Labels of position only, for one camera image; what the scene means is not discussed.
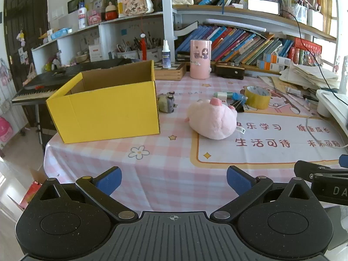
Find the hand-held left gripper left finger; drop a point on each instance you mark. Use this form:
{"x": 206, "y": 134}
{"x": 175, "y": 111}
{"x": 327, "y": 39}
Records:
{"x": 110, "y": 180}

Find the pink cartoon cylinder container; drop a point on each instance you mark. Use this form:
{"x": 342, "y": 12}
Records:
{"x": 200, "y": 59}

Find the pink backpack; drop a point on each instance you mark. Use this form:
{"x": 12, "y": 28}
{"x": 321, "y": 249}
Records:
{"x": 5, "y": 130}

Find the row of leaning books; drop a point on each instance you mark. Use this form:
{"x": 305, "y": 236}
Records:
{"x": 239, "y": 46}

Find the black binder clip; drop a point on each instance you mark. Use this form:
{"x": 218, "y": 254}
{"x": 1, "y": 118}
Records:
{"x": 236, "y": 106}

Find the red gift box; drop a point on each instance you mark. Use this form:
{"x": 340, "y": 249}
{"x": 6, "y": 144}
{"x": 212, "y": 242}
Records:
{"x": 307, "y": 46}

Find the orange blue carton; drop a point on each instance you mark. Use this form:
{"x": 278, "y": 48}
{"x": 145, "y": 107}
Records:
{"x": 267, "y": 65}
{"x": 277, "y": 59}

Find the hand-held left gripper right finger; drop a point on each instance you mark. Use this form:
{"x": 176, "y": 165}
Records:
{"x": 239, "y": 180}

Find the blue tissue pack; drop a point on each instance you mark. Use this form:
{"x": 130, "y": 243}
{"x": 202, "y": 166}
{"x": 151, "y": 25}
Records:
{"x": 61, "y": 33}

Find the open red cardboard box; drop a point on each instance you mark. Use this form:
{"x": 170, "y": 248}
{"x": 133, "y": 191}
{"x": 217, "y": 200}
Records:
{"x": 30, "y": 190}

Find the red tassel ornament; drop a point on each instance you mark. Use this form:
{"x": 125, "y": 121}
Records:
{"x": 143, "y": 46}

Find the black electronic keyboard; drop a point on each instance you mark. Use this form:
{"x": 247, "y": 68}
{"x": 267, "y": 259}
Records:
{"x": 54, "y": 83}

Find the white pen pot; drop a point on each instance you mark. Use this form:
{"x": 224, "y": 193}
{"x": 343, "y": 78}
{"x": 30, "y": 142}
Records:
{"x": 127, "y": 55}
{"x": 152, "y": 54}

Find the white storage box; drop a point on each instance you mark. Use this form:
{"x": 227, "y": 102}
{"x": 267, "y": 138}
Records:
{"x": 315, "y": 20}

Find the white lotion bottle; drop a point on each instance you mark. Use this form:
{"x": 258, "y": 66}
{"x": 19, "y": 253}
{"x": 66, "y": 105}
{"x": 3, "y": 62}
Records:
{"x": 82, "y": 16}

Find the yellow white bottle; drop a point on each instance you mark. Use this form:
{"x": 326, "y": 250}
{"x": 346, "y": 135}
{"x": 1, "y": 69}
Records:
{"x": 120, "y": 8}

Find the mint green correction tape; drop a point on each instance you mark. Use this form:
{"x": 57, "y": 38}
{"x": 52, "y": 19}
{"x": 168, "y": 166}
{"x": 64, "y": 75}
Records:
{"x": 221, "y": 95}

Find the pile of loose papers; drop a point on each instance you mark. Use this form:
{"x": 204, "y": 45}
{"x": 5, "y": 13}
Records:
{"x": 307, "y": 73}

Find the dark wooden box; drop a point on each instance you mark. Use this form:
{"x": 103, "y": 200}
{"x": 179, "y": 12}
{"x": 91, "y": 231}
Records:
{"x": 229, "y": 72}

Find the black wall panel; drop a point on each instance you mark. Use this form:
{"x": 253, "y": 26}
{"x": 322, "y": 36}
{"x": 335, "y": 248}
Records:
{"x": 74, "y": 5}

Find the yellow tape roll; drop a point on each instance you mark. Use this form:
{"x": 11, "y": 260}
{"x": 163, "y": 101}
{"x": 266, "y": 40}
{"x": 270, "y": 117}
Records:
{"x": 258, "y": 100}

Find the white red label box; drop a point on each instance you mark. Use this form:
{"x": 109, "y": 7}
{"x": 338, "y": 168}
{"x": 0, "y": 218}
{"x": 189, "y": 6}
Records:
{"x": 95, "y": 53}

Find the white cubby shelf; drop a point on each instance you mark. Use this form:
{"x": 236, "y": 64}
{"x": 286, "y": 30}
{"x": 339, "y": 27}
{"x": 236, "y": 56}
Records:
{"x": 114, "y": 38}

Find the grey toy figure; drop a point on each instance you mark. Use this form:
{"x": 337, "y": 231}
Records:
{"x": 166, "y": 103}

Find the pink printed box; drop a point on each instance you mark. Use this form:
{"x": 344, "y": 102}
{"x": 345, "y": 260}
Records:
{"x": 94, "y": 18}

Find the white spray bottle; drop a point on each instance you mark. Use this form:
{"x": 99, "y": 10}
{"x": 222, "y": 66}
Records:
{"x": 166, "y": 58}

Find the white plastic appliance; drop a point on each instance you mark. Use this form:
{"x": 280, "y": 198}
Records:
{"x": 329, "y": 100}

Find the blue plastic item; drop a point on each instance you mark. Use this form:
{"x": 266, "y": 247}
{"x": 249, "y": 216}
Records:
{"x": 238, "y": 98}

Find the wooden bookshelf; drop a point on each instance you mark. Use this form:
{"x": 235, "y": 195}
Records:
{"x": 217, "y": 8}

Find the yellow cardboard box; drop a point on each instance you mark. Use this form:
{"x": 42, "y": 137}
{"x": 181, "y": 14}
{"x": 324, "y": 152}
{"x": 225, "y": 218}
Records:
{"x": 108, "y": 114}

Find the red doll jar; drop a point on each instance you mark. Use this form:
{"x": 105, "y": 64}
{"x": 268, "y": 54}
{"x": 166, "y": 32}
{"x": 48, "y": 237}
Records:
{"x": 111, "y": 12}

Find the pink plush pig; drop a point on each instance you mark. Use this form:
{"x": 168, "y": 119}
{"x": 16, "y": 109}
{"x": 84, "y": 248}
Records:
{"x": 212, "y": 119}

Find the wooden chessboard box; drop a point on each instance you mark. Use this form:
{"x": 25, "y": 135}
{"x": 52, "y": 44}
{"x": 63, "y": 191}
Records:
{"x": 170, "y": 72}

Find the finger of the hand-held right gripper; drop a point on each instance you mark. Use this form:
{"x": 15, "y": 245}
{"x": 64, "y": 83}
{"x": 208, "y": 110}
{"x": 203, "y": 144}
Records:
{"x": 307, "y": 168}
{"x": 344, "y": 161}

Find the small white tube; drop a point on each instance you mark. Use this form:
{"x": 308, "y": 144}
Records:
{"x": 293, "y": 92}

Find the white plastic bag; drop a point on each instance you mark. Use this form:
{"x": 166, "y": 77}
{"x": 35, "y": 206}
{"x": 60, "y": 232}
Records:
{"x": 300, "y": 13}

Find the black keyboard stand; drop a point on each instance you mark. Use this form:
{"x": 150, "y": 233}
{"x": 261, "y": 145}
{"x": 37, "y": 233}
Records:
{"x": 39, "y": 125}

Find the dark wooden door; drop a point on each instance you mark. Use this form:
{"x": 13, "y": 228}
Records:
{"x": 24, "y": 19}

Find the white lit panel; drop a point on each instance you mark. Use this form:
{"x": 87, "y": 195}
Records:
{"x": 263, "y": 6}

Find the brown paper envelope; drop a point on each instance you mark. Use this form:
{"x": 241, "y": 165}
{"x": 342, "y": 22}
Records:
{"x": 278, "y": 83}

